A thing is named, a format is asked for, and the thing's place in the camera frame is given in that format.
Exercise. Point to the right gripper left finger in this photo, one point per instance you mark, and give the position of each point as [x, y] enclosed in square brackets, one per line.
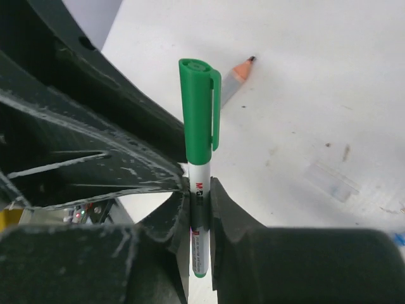
[146, 262]

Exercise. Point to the blue gel pen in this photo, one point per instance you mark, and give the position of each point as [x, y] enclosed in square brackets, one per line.
[399, 238]

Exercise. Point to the clear pen cap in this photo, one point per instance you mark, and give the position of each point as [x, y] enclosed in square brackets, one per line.
[331, 182]

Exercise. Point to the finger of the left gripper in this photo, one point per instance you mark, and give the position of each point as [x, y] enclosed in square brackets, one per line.
[57, 153]
[88, 77]

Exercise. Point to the dark green pen cap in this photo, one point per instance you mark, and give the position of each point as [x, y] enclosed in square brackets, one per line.
[201, 104]

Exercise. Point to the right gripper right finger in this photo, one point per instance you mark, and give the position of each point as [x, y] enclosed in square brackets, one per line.
[252, 263]

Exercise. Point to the white pen dark green end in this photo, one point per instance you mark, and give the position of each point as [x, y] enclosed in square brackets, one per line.
[199, 185]

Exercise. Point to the orange tip marker pen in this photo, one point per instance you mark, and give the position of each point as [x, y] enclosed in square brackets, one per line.
[235, 78]

